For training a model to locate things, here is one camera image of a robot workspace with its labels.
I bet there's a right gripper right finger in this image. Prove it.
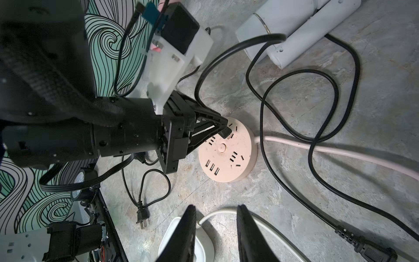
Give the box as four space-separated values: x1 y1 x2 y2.
237 205 279 262

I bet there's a round wall clock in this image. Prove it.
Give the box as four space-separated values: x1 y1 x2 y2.
70 168 98 206

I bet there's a white square power strip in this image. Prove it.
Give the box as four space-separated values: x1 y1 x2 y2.
157 217 215 262

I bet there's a black cord of white dryer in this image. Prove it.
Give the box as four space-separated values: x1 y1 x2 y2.
194 32 419 262

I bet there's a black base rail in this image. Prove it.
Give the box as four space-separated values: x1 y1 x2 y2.
89 189 128 262

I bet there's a white folded hair dryer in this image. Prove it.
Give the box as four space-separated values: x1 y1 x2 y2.
236 0 362 69

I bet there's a black cord of green dryer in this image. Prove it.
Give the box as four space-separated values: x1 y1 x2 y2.
120 153 171 229

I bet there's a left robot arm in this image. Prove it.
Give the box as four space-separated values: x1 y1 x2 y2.
1 1 227 262

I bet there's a pink round power strip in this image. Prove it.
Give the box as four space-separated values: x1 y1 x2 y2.
198 117 258 183

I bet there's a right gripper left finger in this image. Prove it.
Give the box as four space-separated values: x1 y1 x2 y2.
157 205 196 262

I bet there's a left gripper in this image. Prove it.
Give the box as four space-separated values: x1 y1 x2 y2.
94 91 232 174

